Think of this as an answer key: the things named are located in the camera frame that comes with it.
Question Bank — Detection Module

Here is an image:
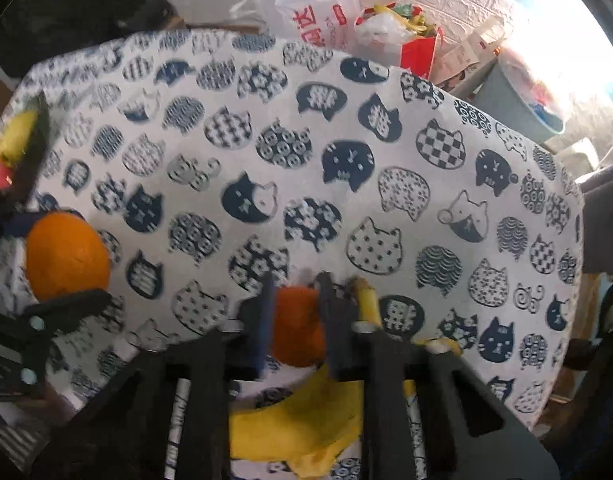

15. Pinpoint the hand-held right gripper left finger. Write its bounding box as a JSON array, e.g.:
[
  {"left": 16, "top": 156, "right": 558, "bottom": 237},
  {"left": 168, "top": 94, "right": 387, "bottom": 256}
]
[{"left": 31, "top": 272, "right": 277, "bottom": 480}]

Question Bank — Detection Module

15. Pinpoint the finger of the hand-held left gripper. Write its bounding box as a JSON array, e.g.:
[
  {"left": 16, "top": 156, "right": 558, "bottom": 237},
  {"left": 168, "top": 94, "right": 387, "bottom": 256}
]
[
  {"left": 0, "top": 95, "right": 51, "bottom": 238},
  {"left": 0, "top": 290, "right": 112, "bottom": 401}
]

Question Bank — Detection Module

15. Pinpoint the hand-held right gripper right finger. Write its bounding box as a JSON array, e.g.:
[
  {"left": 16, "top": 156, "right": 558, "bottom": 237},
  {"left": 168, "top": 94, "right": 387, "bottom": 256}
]
[{"left": 317, "top": 272, "right": 560, "bottom": 480}]

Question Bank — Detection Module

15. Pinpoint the small tangerine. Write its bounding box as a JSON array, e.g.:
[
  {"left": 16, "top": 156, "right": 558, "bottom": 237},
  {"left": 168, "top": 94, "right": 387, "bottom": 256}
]
[{"left": 271, "top": 285, "right": 328, "bottom": 368}]

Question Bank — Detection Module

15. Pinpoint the large orange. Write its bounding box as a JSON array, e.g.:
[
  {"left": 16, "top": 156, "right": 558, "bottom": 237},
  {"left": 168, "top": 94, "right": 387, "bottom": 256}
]
[{"left": 25, "top": 211, "right": 111, "bottom": 302}]

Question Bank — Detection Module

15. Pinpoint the yellow banana bunch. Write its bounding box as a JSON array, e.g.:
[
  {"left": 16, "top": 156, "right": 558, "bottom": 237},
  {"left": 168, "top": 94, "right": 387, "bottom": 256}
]
[{"left": 229, "top": 279, "right": 462, "bottom": 478}]

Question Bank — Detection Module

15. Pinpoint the dark furniture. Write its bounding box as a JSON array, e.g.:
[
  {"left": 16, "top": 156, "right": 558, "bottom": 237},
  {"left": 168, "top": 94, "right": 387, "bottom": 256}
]
[{"left": 0, "top": 0, "right": 152, "bottom": 78}]

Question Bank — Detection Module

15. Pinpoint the dark round object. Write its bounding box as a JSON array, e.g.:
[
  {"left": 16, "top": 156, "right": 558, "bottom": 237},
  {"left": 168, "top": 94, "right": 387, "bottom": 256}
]
[{"left": 117, "top": 0, "right": 187, "bottom": 31}]

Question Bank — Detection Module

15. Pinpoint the cat print tablecloth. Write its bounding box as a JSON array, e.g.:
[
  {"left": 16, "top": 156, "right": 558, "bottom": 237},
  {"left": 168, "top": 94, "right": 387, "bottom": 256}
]
[{"left": 0, "top": 27, "right": 586, "bottom": 480}]

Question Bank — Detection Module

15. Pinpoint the grey plastic bin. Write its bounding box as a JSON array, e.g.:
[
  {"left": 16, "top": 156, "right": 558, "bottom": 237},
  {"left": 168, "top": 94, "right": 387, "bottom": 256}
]
[{"left": 474, "top": 62, "right": 567, "bottom": 143}]

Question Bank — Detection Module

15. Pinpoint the grey upholstered furniture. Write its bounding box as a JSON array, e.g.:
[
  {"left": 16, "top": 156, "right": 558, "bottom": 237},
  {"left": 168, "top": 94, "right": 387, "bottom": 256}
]
[{"left": 579, "top": 160, "right": 613, "bottom": 276}]

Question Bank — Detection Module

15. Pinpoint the white plastic bag red print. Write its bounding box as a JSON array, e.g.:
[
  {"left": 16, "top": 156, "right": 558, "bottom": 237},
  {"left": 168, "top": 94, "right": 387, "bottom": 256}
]
[{"left": 230, "top": 0, "right": 361, "bottom": 53}]

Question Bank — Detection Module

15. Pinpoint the red box of packets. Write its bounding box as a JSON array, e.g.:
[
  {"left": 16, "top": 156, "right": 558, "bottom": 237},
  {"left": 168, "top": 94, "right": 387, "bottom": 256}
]
[{"left": 355, "top": 4, "right": 445, "bottom": 79}]

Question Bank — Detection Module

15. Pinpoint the pink white carton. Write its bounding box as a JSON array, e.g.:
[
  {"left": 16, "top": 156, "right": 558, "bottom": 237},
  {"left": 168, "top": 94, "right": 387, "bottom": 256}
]
[{"left": 434, "top": 17, "right": 512, "bottom": 91}]

